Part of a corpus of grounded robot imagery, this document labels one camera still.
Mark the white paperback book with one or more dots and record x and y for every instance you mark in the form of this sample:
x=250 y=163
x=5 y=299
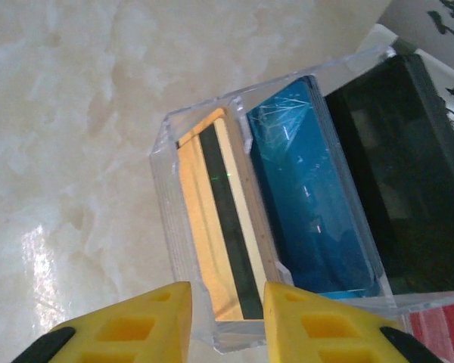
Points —
x=439 y=19

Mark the clear acrylic card stand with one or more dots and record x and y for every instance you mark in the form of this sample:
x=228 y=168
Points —
x=162 y=211

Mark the gold card with stripe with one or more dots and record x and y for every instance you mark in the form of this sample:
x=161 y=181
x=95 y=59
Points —
x=204 y=227

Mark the black card stack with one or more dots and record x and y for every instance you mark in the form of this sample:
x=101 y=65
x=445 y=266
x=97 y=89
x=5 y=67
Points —
x=401 y=170

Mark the red patterned card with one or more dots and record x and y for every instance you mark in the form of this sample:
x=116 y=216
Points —
x=446 y=332

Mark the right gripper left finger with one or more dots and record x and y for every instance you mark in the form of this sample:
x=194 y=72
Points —
x=136 y=332

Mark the blue card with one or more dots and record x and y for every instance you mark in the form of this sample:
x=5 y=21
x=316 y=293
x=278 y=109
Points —
x=306 y=189

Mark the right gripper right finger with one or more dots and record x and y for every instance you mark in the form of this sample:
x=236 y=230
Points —
x=325 y=332

